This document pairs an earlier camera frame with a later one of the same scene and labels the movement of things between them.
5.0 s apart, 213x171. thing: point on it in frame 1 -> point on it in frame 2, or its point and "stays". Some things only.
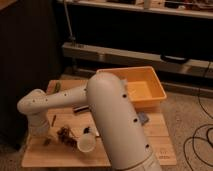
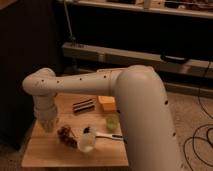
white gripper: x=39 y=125 -> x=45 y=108
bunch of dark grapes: x=65 y=137 stays
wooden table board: x=59 y=146 stays
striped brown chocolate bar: x=81 y=109 stays
